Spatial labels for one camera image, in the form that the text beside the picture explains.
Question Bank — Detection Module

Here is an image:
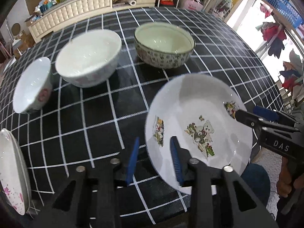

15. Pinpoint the pink flower white plate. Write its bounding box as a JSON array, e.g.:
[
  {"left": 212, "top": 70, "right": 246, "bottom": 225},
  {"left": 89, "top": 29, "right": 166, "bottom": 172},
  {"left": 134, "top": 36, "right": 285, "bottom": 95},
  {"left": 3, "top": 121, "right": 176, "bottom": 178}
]
[{"left": 0, "top": 128, "right": 31, "bottom": 216}]

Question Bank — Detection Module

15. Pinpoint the light blue small bowl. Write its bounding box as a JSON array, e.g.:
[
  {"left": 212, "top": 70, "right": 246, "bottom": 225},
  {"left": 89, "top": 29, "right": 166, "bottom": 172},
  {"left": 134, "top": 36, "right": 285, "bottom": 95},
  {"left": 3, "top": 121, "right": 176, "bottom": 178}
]
[{"left": 12, "top": 57, "right": 53, "bottom": 114}]

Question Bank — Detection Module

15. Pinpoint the pink gift bag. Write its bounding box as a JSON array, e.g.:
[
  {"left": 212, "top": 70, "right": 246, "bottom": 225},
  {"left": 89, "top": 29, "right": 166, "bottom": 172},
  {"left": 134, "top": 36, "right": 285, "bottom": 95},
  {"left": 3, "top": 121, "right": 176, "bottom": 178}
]
[{"left": 183, "top": 0, "right": 203, "bottom": 11}]

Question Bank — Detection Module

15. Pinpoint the floral patterned green bowl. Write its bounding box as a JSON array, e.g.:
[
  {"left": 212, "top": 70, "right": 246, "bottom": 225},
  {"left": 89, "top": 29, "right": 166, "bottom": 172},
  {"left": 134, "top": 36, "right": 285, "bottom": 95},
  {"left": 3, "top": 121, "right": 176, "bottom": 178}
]
[{"left": 134, "top": 22, "right": 196, "bottom": 69}]

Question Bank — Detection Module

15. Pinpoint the black checked tablecloth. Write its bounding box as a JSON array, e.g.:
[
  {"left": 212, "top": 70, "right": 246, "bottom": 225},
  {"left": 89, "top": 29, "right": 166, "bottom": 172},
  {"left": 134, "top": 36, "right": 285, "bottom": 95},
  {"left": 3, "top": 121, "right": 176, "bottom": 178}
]
[{"left": 1, "top": 7, "right": 283, "bottom": 227}]

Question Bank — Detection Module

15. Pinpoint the right hand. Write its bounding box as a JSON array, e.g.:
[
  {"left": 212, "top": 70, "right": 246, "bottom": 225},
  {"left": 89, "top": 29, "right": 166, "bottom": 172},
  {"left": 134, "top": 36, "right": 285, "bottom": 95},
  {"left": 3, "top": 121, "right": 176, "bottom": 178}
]
[{"left": 276, "top": 157, "right": 304, "bottom": 198}]

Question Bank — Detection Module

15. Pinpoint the white paper roll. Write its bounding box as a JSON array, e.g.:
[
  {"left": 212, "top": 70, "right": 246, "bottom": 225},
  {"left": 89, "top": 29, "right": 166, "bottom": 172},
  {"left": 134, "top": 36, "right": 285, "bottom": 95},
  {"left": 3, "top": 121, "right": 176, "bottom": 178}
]
[{"left": 125, "top": 0, "right": 137, "bottom": 6}]

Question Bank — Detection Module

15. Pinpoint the large white bowl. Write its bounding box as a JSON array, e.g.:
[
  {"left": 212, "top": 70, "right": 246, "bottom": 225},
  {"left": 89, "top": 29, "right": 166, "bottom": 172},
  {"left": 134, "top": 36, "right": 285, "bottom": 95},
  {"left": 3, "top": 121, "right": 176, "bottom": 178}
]
[{"left": 55, "top": 29, "right": 122, "bottom": 88}]

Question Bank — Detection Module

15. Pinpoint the blue plastic basket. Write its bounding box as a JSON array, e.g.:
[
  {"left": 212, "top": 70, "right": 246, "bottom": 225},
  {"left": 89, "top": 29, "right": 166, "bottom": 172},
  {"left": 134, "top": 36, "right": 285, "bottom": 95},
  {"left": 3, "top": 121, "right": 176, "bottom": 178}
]
[{"left": 266, "top": 0, "right": 303, "bottom": 29}]

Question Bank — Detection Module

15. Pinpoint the bear pattern white plate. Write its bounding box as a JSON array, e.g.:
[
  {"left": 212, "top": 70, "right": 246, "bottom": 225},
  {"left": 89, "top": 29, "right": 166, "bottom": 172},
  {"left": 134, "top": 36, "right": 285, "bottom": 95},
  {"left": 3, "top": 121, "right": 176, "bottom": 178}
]
[{"left": 145, "top": 74, "right": 253, "bottom": 194}]

